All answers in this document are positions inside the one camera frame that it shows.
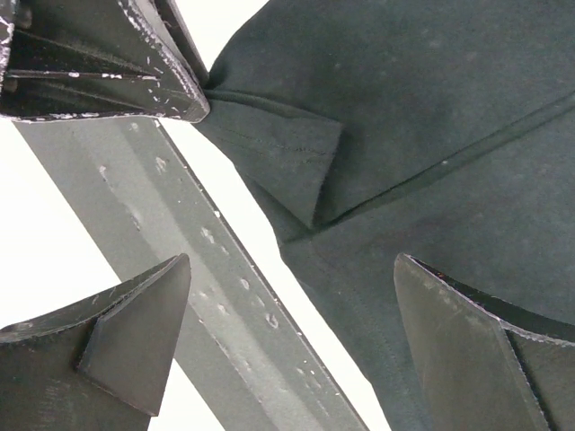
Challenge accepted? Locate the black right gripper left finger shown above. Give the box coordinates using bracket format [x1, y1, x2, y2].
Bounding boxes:
[1, 254, 190, 431]

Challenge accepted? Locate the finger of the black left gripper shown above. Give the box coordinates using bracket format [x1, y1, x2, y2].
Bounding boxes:
[1, 0, 210, 123]

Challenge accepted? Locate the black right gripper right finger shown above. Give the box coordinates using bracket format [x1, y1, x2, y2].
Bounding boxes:
[394, 254, 574, 430]

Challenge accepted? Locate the black t shirt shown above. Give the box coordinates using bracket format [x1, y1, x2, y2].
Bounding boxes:
[198, 1, 574, 430]

